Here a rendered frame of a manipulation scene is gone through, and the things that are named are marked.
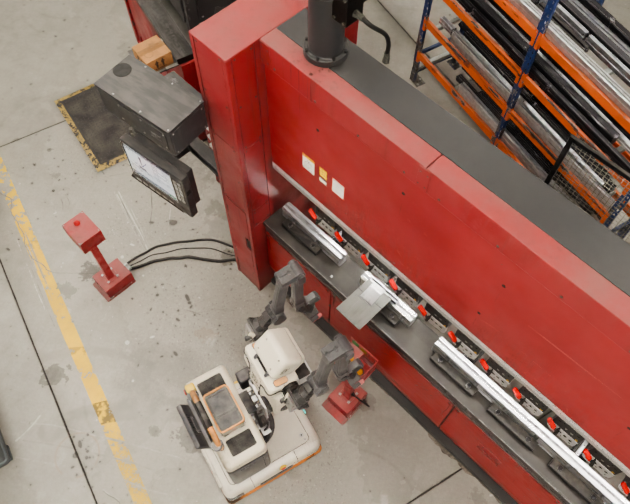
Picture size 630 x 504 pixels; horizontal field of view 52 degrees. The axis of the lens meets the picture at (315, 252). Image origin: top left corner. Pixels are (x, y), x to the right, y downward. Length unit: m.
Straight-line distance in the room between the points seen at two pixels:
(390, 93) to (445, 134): 0.29
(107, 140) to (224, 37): 2.91
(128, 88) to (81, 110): 2.69
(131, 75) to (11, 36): 3.57
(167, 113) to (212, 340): 1.99
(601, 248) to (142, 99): 2.12
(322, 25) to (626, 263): 1.44
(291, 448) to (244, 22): 2.47
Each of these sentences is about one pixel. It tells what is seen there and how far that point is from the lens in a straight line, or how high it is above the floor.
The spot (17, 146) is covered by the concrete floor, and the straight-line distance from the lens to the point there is 5.96.
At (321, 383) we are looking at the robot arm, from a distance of 3.13.
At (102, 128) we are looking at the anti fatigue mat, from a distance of 5.81.
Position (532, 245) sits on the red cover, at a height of 2.30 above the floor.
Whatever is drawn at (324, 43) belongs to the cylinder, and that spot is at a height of 2.41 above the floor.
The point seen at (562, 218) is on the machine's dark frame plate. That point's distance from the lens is 2.54.
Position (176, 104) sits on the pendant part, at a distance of 3.21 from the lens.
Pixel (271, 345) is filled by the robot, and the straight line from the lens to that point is 3.14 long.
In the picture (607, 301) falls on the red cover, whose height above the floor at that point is 2.30.
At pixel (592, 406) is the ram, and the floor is 1.64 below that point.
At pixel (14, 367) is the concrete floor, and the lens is 4.97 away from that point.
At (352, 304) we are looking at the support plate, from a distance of 3.63.
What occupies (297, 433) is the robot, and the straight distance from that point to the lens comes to 4.14.
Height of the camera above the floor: 4.32
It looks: 62 degrees down
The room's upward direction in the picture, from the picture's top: 1 degrees clockwise
